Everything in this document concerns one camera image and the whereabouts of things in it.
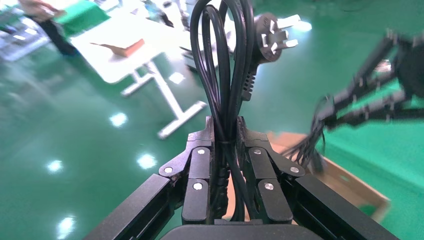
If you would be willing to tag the green table cloth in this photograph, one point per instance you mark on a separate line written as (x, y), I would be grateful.
(381, 155)

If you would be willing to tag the small brown cardboard box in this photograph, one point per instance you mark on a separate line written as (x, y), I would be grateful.
(129, 50)

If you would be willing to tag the white table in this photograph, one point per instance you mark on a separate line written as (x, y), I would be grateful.
(109, 63)

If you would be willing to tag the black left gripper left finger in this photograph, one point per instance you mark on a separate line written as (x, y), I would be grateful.
(198, 165)

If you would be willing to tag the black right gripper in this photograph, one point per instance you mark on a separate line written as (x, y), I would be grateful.
(414, 69)

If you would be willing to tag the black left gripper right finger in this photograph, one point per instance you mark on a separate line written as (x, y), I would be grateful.
(261, 165)

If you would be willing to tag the person in dark clothes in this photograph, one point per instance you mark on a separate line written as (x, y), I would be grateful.
(56, 33)

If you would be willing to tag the open brown cardboard box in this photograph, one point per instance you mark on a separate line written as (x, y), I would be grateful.
(348, 185)

